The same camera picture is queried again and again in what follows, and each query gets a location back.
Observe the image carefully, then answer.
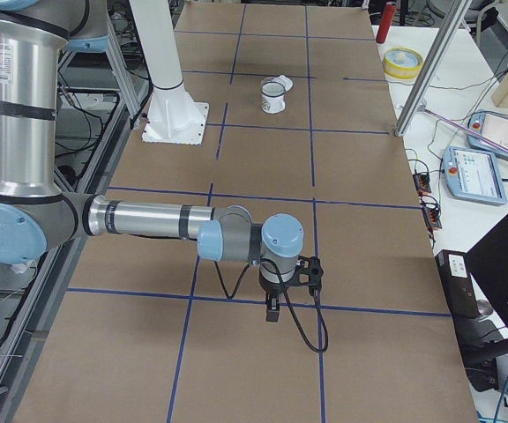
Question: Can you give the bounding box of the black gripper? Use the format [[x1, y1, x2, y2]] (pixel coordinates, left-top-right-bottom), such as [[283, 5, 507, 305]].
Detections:
[[262, 282, 283, 323]]

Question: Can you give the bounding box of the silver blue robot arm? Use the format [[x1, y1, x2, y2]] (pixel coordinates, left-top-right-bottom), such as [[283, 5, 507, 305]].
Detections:
[[0, 1, 303, 322]]

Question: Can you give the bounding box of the white enamel cup blue rim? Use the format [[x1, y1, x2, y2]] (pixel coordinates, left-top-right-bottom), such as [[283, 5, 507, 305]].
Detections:
[[260, 78, 286, 115]]

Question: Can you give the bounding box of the lower orange black connector board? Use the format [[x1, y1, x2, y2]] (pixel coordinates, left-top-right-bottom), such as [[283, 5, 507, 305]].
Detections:
[[422, 203, 442, 232]]

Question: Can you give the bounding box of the orange black connector board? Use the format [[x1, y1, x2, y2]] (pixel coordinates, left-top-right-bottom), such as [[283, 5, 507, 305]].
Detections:
[[422, 203, 442, 232], [413, 172, 431, 195]]

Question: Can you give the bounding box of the black box with label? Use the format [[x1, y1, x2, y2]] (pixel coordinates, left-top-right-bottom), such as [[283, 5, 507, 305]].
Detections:
[[436, 249, 480, 319]]

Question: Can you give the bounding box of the upper orange black connector board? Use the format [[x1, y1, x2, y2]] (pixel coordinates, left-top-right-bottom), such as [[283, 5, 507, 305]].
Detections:
[[413, 172, 431, 195]]

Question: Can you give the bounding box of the brown paper table cover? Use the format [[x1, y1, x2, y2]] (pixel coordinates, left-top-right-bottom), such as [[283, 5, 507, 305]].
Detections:
[[14, 2, 476, 422]]

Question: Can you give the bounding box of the near blue teach pendant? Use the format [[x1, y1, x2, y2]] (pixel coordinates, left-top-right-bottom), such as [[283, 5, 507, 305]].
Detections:
[[442, 146, 507, 205]]

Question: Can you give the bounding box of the blue teach pendant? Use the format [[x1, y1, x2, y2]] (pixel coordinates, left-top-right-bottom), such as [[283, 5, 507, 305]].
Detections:
[[468, 110, 508, 151], [442, 146, 507, 205]]

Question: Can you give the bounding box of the yellow rimmed round container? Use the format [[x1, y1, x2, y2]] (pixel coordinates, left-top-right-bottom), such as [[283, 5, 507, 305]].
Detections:
[[383, 47, 424, 79]]

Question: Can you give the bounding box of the far blue teach pendant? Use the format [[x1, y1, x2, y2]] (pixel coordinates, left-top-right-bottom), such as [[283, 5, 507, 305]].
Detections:
[[468, 110, 508, 151]]

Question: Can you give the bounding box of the red bottle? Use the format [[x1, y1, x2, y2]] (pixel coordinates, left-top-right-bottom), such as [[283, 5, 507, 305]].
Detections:
[[376, 1, 397, 44]]

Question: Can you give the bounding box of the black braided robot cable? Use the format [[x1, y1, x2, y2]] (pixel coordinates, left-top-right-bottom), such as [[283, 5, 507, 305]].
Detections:
[[213, 258, 329, 353]]

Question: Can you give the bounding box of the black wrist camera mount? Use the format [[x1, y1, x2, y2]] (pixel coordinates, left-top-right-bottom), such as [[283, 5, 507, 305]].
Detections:
[[292, 256, 324, 297]]

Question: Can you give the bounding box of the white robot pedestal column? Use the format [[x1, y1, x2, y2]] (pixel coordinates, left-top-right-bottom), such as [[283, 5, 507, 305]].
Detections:
[[130, 0, 209, 145]]

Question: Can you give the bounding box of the aluminium side frame rail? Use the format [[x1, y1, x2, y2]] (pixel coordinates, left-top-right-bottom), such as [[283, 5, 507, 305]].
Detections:
[[0, 87, 138, 422]]

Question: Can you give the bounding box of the aluminium frame post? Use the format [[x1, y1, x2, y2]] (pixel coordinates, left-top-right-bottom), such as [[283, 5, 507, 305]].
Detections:
[[394, 0, 471, 137]]

